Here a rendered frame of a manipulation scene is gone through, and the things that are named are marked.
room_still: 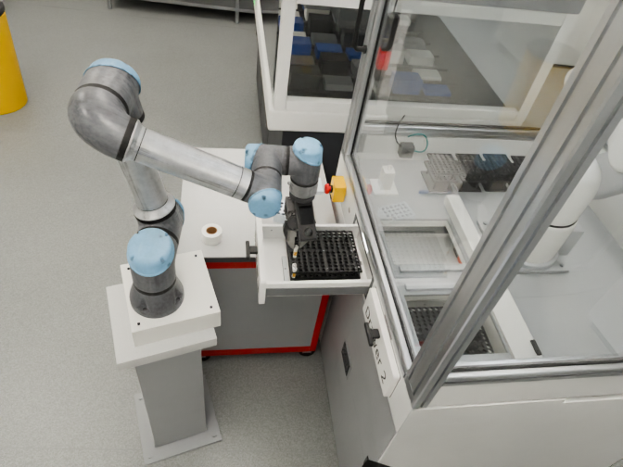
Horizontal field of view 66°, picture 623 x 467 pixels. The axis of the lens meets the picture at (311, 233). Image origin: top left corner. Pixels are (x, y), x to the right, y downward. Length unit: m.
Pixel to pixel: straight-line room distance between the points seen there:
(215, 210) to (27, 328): 1.14
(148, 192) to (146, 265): 0.19
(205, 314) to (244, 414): 0.85
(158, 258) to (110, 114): 0.40
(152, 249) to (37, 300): 1.42
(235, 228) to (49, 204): 1.58
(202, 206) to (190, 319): 0.56
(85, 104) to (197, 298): 0.66
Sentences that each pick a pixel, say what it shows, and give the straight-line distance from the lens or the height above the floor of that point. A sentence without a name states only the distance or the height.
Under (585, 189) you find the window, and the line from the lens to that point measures 0.80.
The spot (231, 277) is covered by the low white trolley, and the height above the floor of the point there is 0.63.
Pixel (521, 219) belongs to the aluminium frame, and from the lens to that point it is 0.80.
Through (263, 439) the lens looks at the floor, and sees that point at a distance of 2.17.
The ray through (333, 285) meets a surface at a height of 0.88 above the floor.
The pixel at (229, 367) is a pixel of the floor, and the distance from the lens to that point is 2.30.
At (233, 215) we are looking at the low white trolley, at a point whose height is 0.76.
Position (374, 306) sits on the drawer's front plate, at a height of 0.92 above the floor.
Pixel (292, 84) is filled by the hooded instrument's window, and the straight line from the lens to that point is 2.10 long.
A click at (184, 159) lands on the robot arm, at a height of 1.37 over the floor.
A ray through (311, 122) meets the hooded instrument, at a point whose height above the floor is 0.85.
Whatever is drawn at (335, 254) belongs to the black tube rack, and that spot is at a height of 0.90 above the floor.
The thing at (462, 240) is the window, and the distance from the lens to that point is 0.99.
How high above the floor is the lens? 2.02
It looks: 45 degrees down
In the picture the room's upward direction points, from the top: 10 degrees clockwise
